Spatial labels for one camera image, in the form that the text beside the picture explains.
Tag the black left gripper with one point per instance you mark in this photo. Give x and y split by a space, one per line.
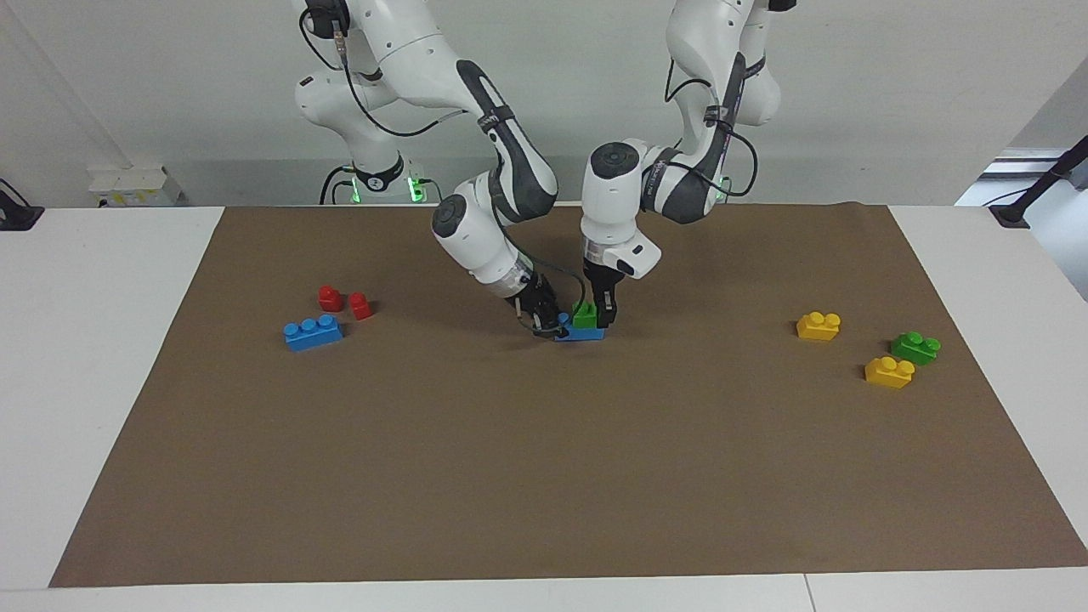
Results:
602 276

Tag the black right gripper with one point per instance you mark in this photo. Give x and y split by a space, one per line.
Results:
534 297

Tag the green two-stud toy brick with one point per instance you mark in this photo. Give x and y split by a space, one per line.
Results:
914 348
584 319

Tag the blue three-stud toy brick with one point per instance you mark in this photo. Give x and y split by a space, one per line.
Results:
586 335
314 334

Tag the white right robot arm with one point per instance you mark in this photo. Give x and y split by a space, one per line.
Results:
425 51

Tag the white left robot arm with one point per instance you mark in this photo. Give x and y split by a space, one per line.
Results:
612 204

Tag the brown paper table mat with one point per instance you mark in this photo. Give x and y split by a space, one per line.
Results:
544 467

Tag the red single-stud toy brick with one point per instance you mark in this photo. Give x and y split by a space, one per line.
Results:
361 308
330 299

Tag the yellow two-stud toy brick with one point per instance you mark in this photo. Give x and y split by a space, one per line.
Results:
818 328
888 374

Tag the black stand with pole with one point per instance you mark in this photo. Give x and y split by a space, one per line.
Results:
1011 212

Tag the white wall socket box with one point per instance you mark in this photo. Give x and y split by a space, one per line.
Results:
136 183

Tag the black clamp mount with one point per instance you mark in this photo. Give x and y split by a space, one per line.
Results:
17 217

